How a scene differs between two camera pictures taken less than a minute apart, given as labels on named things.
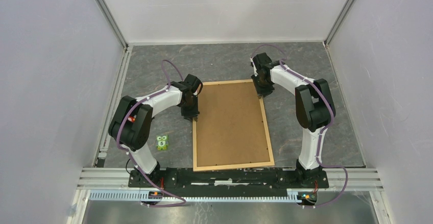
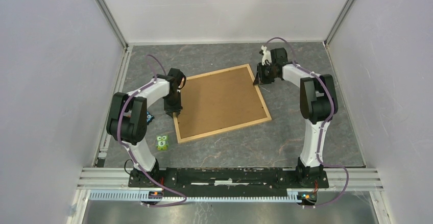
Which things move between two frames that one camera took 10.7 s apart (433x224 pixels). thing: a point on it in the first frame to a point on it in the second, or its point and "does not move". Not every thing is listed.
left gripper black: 194,114 to 176,109
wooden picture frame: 231,131 to 232,128
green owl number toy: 162,142 does not move
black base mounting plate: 185,182 does not move
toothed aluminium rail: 294,194 does not move
